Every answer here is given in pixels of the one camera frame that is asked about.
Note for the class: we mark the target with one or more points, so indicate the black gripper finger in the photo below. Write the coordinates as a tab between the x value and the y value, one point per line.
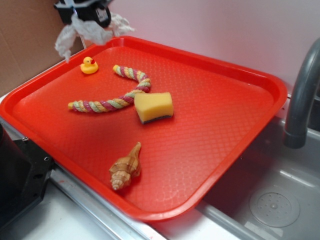
65	10
102	15

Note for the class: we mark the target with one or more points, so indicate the white paper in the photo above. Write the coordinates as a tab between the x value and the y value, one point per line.
90	31

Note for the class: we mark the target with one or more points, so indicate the brown cardboard panel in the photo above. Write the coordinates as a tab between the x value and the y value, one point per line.
28	32

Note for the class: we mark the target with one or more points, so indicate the yellow rubber duck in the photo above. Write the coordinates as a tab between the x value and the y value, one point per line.
89	66

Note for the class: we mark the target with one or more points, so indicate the yellow sponge with dark base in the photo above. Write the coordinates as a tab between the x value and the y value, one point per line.
153	106

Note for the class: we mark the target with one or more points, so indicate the red plastic tray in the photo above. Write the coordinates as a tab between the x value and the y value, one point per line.
219	109

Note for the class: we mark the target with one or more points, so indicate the brown spiral seashell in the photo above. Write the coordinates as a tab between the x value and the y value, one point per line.
125	169

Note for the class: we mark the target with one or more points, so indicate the grey faucet spout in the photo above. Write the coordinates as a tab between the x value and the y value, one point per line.
304	107

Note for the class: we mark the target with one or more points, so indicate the grey toy sink basin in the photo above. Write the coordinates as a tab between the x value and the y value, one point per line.
224	212

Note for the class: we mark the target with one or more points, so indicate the round sink drain cover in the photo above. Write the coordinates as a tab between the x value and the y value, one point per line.
274	207

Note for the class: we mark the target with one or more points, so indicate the multicolour twisted rope toy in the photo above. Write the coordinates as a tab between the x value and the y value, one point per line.
118	103

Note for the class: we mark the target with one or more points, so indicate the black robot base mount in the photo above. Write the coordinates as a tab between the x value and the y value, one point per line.
24	172

